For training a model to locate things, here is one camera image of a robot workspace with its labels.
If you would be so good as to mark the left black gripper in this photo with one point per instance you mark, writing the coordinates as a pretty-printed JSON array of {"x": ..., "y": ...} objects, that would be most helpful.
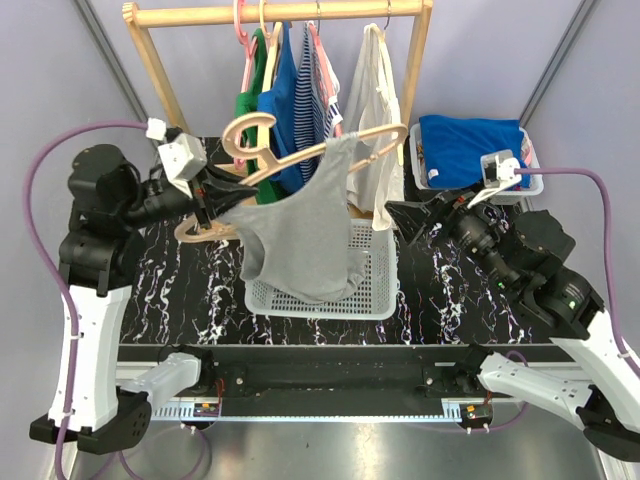
[{"x": 223, "y": 190}]

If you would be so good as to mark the wooden clothes rack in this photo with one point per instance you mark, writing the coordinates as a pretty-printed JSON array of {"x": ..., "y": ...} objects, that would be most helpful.
[{"x": 140, "y": 21}]

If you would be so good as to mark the white tank top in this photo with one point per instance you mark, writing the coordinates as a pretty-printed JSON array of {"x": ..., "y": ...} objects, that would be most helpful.
[{"x": 371, "y": 187}]

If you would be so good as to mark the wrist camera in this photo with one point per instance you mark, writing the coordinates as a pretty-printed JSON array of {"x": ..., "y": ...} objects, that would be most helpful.
[
  {"x": 499, "y": 173},
  {"x": 183, "y": 158}
]

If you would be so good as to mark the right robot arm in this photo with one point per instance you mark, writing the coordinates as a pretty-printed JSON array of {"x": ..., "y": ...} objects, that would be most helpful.
[{"x": 524, "y": 259}]

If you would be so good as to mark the cream hanger under white top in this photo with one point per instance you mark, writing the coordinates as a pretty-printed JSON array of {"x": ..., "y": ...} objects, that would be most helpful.
[{"x": 385, "y": 79}]

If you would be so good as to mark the blue white striped top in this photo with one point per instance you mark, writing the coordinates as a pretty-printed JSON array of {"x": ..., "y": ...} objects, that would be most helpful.
[{"x": 308, "y": 114}]

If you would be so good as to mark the cream wooden hanger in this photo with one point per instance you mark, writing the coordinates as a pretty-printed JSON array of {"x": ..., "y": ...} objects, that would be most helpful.
[{"x": 272, "y": 40}]

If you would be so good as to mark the green tank top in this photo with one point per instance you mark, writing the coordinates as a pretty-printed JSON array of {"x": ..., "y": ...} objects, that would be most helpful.
[{"x": 269, "y": 191}]

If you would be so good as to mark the pink plastic hanger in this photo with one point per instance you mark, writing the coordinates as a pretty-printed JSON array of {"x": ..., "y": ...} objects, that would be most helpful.
[{"x": 250, "y": 48}]

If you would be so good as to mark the grey tank top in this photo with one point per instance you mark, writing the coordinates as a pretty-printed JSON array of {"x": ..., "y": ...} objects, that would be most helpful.
[{"x": 300, "y": 245}]

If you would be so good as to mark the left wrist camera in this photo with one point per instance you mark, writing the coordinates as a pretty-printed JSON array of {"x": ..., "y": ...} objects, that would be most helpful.
[{"x": 183, "y": 158}]

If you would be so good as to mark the pink hanger under striped top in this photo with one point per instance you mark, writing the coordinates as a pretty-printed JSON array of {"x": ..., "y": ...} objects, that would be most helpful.
[{"x": 327, "y": 86}]

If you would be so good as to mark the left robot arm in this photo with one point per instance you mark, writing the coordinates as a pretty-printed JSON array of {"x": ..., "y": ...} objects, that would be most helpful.
[{"x": 97, "y": 263}]

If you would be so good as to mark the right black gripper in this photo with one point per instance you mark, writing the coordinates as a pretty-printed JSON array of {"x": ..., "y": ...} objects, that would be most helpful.
[{"x": 410, "y": 216}]

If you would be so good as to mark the blue tank top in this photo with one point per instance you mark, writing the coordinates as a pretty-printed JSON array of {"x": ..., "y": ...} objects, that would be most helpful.
[{"x": 279, "y": 102}]

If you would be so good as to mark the white plastic basket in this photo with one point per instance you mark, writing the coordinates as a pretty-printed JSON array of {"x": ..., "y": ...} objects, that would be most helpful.
[{"x": 374, "y": 300}]

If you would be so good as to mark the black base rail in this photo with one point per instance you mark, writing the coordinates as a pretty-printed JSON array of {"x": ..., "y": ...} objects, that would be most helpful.
[{"x": 365, "y": 384}]

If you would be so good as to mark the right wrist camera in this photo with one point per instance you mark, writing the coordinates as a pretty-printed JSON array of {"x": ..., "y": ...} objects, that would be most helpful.
[{"x": 499, "y": 173}]

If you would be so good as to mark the blue folded cloth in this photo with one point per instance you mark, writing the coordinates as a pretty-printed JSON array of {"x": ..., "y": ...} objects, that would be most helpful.
[{"x": 453, "y": 147}]

